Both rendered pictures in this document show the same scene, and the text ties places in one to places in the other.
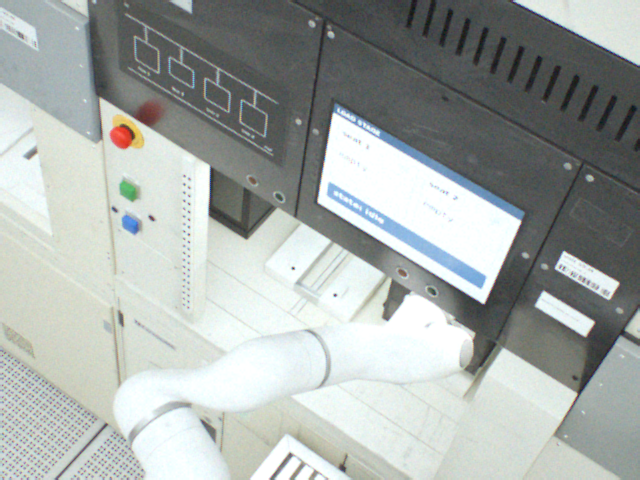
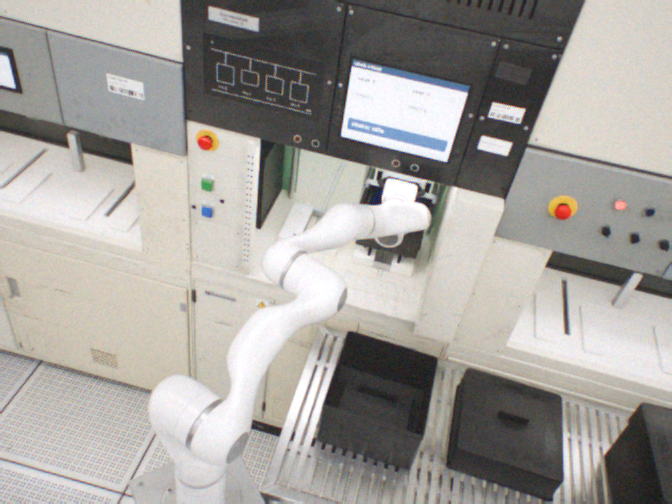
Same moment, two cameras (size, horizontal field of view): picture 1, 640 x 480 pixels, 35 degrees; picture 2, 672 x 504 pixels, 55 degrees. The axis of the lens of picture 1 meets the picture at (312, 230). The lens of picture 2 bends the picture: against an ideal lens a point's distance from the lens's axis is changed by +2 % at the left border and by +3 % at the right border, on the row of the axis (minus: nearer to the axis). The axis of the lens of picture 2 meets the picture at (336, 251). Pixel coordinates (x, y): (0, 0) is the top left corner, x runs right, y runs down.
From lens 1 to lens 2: 69 cm
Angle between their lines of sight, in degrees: 18
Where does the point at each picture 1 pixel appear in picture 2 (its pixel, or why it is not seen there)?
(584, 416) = (510, 211)
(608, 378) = (522, 176)
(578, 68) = not seen: outside the picture
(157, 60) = (233, 75)
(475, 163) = (439, 65)
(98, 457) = not seen: hidden behind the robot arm
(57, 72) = (158, 111)
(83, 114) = (176, 137)
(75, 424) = not seen: hidden behind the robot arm
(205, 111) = (265, 100)
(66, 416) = (144, 404)
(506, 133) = (457, 37)
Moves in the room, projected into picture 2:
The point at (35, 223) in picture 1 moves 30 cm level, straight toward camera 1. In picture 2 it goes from (127, 247) to (171, 303)
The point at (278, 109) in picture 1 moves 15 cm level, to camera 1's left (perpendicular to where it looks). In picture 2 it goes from (316, 78) to (255, 77)
